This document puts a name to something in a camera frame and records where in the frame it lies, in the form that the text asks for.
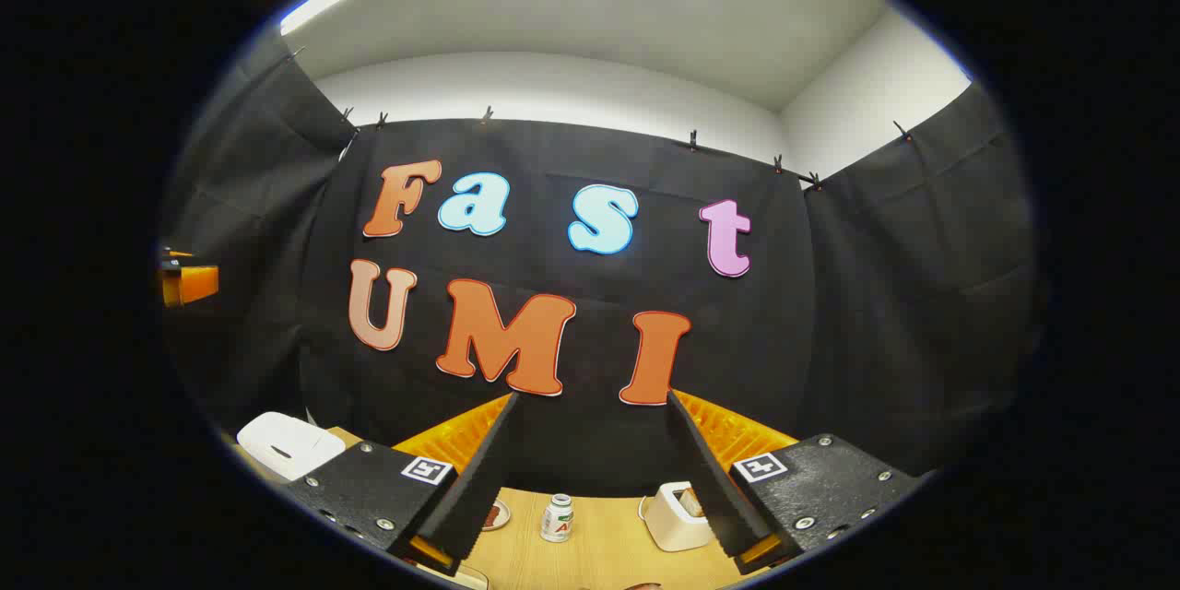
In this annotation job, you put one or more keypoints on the white round plate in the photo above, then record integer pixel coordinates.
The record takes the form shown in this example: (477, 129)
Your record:
(499, 517)

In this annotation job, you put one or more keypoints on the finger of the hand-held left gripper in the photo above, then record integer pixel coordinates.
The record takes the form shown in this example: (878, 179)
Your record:
(189, 281)

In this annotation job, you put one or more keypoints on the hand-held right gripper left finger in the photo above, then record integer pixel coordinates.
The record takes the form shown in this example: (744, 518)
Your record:
(479, 489)

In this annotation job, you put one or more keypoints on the narrow ceiling light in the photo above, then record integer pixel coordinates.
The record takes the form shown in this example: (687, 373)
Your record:
(318, 5)

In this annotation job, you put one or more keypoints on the white rice cooker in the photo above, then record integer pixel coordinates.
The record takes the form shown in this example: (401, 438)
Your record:
(286, 442)

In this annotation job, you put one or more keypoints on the white bottle with green label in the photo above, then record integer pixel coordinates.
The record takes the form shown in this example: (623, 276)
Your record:
(557, 521)

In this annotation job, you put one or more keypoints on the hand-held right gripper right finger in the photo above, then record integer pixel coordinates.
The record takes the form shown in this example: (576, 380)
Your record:
(714, 489)

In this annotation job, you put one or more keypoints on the white chopstick holder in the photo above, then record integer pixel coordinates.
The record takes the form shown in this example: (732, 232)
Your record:
(668, 525)

